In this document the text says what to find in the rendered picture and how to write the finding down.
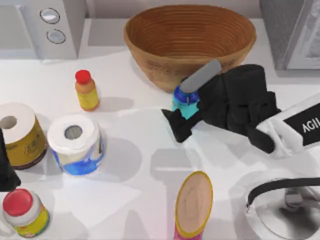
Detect teal bottle with blue cap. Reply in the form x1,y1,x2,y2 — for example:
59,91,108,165
171,84,201,121

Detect pale grey rounded box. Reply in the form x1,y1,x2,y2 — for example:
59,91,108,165
180,59,223,94

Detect brown woven basket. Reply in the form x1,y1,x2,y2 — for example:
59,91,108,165
123,5,257,94

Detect pink and yellow can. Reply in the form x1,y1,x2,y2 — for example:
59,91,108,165
173,170,215,240

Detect grey cabinet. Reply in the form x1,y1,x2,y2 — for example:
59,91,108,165
258,0,320,71

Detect yellow bottle with red cap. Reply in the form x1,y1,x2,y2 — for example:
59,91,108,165
74,69,100,112

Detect toilet roll in blue wrapper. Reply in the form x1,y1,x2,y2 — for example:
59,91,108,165
46,114,106,176

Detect round grey microwave knob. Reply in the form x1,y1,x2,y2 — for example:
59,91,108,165
39,7,61,25
46,28,67,46

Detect toilet roll in gold wrapper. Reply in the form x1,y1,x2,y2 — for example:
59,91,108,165
0,101,49,171

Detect yellow jar with red lid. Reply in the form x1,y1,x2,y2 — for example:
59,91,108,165
2,187,51,238

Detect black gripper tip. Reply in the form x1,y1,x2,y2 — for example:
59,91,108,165
0,127,22,193

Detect pale microwave oven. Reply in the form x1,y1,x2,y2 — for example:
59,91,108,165
0,0,87,61

